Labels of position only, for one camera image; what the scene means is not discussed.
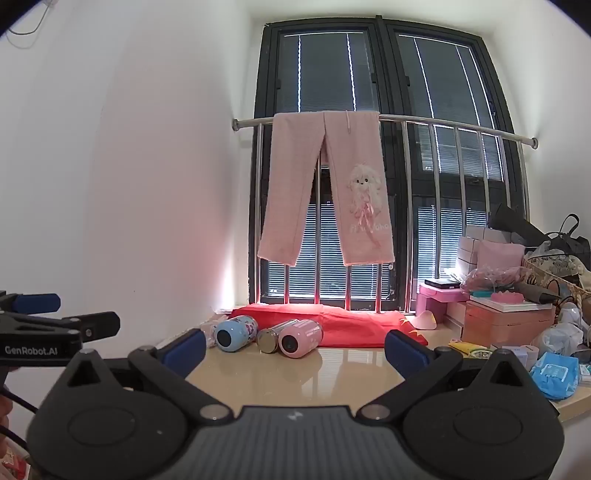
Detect white plastic bag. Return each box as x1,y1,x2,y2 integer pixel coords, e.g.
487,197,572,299
537,323,585,357

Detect pink plastic bag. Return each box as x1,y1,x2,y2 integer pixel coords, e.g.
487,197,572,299
462,267,533,295

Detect pink paper bag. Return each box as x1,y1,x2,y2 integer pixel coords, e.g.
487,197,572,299
475,241,527,278

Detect stack of white boxes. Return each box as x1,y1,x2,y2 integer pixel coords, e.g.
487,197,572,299
457,225,514,278

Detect floral basket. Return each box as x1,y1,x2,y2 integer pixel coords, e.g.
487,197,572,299
522,255,591,306

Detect large pink box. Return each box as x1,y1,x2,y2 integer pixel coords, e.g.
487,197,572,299
462,300,557,348

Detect black window frame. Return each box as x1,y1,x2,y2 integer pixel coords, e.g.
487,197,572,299
248,16,533,315

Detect small pink storage box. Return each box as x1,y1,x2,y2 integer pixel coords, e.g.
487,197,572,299
418,283,470,324

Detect red cloth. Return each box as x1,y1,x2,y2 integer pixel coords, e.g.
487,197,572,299
229,303,428,348

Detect grey wall wire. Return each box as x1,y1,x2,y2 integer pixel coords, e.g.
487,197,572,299
6,0,52,49

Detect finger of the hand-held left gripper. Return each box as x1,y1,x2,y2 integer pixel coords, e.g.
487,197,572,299
0,292,62,315
0,311,122,343

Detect black cable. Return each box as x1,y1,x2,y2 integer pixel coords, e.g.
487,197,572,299
0,387,38,455

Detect blue cup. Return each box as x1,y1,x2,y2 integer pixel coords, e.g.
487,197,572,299
215,315,259,353

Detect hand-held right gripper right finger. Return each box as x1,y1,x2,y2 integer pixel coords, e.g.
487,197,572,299
358,329,539,424

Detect pink cup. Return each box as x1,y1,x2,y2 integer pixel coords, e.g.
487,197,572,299
278,320,324,360

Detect black paper bag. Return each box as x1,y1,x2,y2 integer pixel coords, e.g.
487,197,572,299
486,203,551,246

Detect yellow packet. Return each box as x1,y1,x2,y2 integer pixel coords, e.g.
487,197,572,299
447,339,495,360

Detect steel cup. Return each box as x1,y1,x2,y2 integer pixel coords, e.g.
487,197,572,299
257,319,298,354

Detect metal window railing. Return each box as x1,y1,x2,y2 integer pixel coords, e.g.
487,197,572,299
232,113,540,315

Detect dark hair dryer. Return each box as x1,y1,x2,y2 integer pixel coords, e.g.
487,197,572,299
512,281,562,304

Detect clear plastic cup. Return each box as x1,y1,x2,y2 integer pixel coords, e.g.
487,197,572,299
199,319,227,348

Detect white flat box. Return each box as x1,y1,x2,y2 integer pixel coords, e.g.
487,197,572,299
469,295,528,313

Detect black handbag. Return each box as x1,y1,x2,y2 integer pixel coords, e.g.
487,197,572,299
547,213,591,269

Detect pink pants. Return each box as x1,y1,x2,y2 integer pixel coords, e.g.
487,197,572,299
257,110,396,267

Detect blue wipes pack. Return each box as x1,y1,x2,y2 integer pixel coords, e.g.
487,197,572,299
529,352,581,400

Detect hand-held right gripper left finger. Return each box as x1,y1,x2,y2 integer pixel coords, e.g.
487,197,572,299
60,329,234,424

